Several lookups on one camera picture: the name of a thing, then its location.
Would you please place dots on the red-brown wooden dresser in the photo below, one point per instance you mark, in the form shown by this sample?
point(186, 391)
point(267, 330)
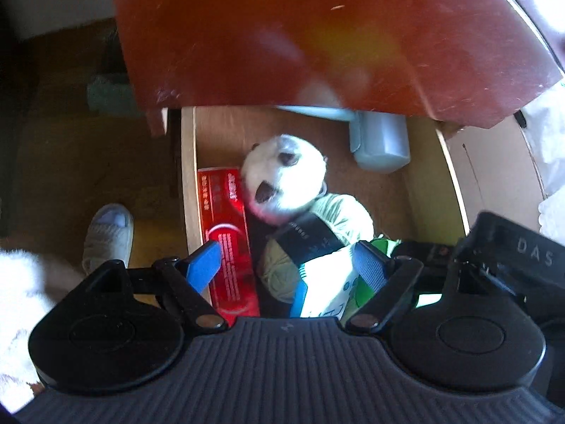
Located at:
point(469, 62)

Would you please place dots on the grey white sneaker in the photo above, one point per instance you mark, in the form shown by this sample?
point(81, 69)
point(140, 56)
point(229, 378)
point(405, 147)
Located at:
point(109, 237)

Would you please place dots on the grey plastic case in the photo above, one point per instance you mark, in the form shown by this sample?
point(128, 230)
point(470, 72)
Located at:
point(378, 141)

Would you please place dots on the red toothpaste box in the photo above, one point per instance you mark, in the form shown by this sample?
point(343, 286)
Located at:
point(233, 289)

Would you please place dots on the white fluffy sleeve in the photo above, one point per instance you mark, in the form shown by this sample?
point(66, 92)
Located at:
point(31, 285)

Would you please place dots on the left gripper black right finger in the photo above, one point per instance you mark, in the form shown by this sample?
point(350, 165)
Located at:
point(392, 280)

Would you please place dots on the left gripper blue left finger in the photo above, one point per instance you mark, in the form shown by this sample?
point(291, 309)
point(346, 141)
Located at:
point(180, 287)

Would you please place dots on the plastic bag with dark items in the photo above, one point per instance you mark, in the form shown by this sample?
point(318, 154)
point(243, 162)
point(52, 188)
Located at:
point(109, 92)

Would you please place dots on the white blue box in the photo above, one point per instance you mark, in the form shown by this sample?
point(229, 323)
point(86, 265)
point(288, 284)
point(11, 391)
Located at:
point(325, 286)

